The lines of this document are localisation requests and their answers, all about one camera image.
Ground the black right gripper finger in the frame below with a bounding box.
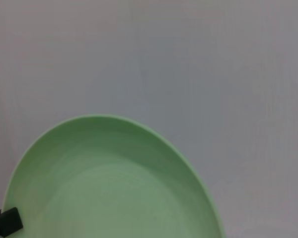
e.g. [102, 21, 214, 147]
[0, 206, 24, 238]

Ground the green plate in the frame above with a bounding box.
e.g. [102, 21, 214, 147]
[1, 114, 226, 238]

